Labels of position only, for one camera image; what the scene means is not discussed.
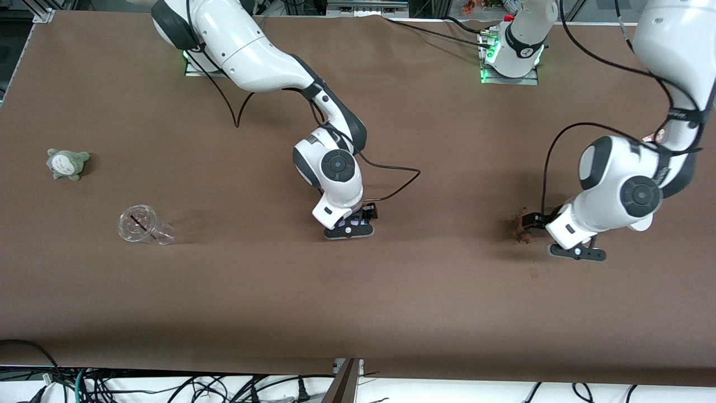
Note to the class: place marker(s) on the clear plastic lidded cup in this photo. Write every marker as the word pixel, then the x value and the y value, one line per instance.
pixel 159 232

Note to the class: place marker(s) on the brown lion statue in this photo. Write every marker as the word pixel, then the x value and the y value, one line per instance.
pixel 526 238

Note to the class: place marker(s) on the orange toy figure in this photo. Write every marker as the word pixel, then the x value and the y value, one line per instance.
pixel 469 7

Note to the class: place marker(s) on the brown metal table post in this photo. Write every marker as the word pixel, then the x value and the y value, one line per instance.
pixel 342 386

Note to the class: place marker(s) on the brown table cover sheet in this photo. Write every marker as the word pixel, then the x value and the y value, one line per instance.
pixel 112 280

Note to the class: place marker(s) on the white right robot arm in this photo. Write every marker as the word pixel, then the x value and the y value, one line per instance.
pixel 246 45

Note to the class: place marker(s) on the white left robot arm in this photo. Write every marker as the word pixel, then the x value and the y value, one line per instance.
pixel 621 190

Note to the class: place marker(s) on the silver frame rail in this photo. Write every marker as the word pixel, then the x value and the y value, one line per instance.
pixel 366 6

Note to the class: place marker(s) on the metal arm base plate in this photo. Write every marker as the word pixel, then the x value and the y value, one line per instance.
pixel 196 71
pixel 531 81

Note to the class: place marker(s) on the white round desk lamp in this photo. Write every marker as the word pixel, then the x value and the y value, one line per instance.
pixel 642 225

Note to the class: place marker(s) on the dark thin straw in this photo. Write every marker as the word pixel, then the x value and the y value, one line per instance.
pixel 138 221

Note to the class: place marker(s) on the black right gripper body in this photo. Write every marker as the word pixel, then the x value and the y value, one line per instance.
pixel 369 212

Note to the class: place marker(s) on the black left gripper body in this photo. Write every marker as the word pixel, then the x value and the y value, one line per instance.
pixel 541 219

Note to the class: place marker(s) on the grey totoro plush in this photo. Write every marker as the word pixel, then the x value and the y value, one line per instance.
pixel 66 164

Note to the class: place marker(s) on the white metal bracket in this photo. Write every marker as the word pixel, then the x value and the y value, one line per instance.
pixel 337 366

